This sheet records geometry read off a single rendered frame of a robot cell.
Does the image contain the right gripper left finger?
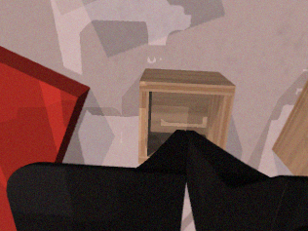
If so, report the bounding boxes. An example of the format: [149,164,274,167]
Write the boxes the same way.
[6,130,188,231]

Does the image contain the red flat rectangular board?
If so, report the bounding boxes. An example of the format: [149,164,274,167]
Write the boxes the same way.
[0,46,90,231]

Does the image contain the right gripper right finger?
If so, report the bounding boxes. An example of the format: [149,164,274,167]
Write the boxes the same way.
[185,131,308,231]

